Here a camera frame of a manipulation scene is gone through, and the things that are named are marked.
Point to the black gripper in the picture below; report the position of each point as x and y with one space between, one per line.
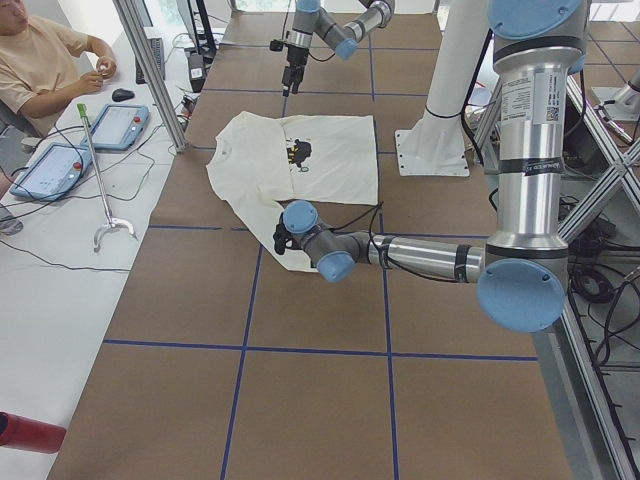
295 56

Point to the cream long-sleeve cat shirt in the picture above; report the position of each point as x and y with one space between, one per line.
262 162

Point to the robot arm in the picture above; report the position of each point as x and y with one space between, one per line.
311 19
520 273

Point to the black computer mouse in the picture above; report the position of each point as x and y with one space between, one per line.
121 95

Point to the far blue teach pendant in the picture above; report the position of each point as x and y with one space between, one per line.
118 126

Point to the blue teach pendant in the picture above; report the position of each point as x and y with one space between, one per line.
54 172
118 126

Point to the metal reacher grabber tool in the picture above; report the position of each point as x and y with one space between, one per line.
112 223

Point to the near blue teach pendant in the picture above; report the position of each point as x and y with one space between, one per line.
54 172

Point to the seated person beige shirt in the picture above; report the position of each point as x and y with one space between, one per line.
45 66

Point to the red cylinder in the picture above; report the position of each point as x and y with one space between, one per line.
27 434

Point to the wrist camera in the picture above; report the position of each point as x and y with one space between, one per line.
276 45
283 240

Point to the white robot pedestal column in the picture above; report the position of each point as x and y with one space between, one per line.
445 90

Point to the aluminium frame rack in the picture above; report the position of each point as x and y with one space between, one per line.
591 365

